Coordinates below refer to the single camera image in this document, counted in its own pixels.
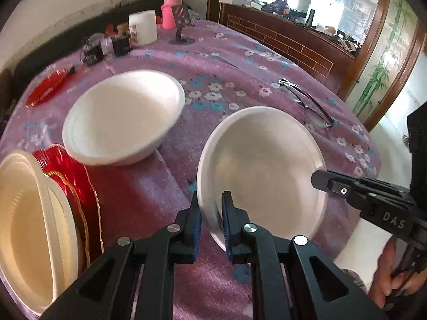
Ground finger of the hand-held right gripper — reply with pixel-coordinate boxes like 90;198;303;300
310;169;415;209

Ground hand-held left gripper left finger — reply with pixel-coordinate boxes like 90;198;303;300
40;191;202;320

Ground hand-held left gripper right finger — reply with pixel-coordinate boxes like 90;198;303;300
222;191;389;320

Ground white plastic bowl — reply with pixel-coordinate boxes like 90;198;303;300
65;130;164;166
197;107;329;252

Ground medium red gold-rimmed plate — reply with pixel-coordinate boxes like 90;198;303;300
45;171;101;267

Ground white bowls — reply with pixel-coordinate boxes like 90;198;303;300
63;70;185;161

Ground person's right hand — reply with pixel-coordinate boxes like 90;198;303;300
370;239;427;308

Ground bamboo print glass panel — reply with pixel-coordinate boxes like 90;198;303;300
347;0;419;124

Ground purple floral tablecloth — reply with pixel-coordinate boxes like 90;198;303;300
0;20;382;320

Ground wooden brick-pattern cabinet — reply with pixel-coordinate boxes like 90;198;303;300
207;0;391;97

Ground black box with red label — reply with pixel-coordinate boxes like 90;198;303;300
111;31;131;57

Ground black box with white print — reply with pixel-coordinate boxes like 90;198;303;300
83;43;104;65

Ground small red glass plate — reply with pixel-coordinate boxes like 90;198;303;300
25;68;76;107

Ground white plastic jar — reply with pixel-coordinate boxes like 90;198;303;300
128;10;158;45

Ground clear round container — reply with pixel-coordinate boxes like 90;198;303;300
88;33;112;51

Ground black phone stand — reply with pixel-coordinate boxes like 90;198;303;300
169;4;197;45

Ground pink sleeved bottle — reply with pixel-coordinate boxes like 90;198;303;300
161;0;183;29

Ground black sofa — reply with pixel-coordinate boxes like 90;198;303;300
13;3;197;84

